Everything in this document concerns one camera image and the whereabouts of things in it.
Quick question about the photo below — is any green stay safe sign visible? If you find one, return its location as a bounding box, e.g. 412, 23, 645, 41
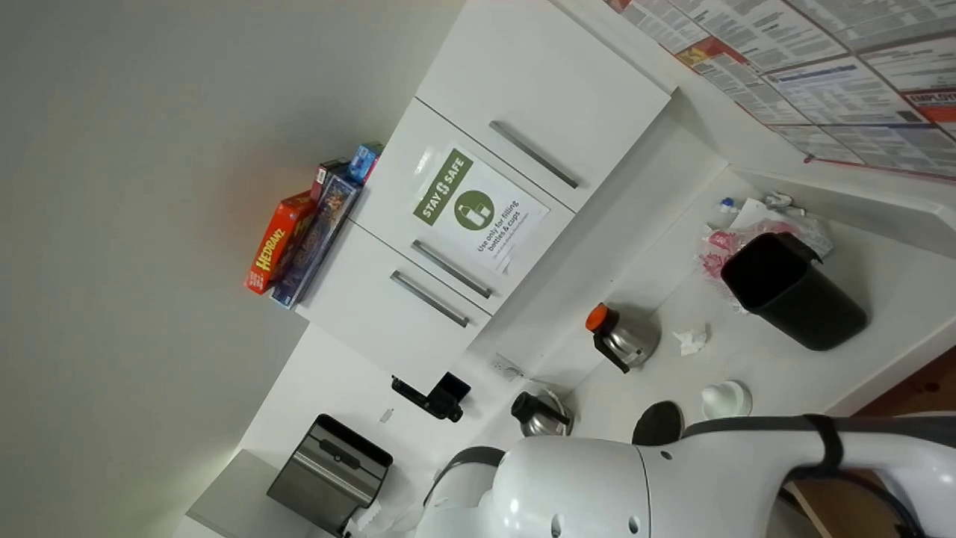
409, 147, 554, 283

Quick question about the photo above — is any white cabinet door with sign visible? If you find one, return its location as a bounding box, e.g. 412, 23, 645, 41
352, 96, 579, 316

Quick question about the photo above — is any steel carafe with black lid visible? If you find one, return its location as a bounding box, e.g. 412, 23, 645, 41
509, 386, 578, 438

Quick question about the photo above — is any light blue box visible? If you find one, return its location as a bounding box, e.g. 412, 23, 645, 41
343, 139, 385, 189

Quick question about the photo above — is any steel carafe with orange lid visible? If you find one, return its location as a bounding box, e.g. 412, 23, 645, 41
584, 301, 663, 377

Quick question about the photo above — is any dark blue foil box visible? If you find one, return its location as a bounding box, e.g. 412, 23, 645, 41
269, 157, 364, 311

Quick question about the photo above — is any white cabinet door plain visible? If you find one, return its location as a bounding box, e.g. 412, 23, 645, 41
417, 0, 677, 215

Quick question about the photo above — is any orange cardboard box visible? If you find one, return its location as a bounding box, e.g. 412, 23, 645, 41
242, 189, 323, 295

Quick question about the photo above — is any crumpled white paper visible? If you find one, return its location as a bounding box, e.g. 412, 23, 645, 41
674, 320, 714, 359

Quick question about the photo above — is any steel paper towel dispenser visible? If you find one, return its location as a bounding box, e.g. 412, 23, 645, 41
263, 413, 399, 538

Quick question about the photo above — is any white paper packets pile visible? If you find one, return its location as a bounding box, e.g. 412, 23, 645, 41
729, 192, 836, 259

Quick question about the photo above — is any black waste bin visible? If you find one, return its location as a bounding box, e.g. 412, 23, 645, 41
721, 230, 872, 353

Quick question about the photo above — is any long metal cabinet handle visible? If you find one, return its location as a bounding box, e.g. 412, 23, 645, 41
487, 115, 587, 192

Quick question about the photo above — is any black wall bracket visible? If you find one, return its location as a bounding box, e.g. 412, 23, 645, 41
390, 371, 473, 423

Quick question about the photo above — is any wall poster with red header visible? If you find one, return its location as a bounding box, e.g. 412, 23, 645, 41
677, 32, 866, 168

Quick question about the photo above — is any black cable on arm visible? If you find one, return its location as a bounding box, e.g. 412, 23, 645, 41
681, 408, 956, 538

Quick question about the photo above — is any wall poster with blue header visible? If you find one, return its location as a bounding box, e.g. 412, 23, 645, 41
771, 32, 956, 186

